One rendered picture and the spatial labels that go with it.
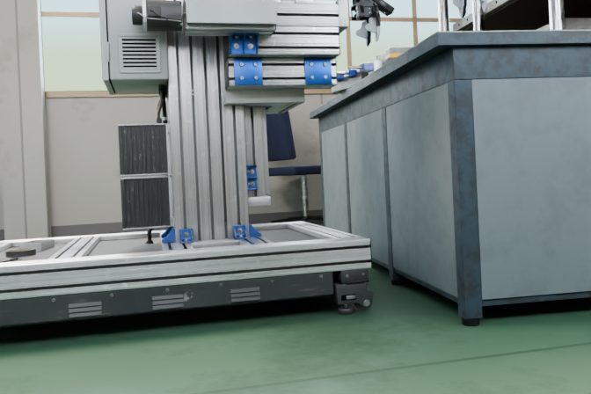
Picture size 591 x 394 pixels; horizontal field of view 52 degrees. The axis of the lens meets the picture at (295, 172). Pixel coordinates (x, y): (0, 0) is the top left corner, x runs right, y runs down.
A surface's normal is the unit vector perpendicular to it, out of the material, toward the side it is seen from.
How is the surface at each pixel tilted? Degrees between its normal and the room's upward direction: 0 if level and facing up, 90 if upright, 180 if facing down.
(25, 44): 90
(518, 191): 90
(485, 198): 90
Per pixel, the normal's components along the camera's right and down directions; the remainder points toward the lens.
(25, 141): 0.23, -0.01
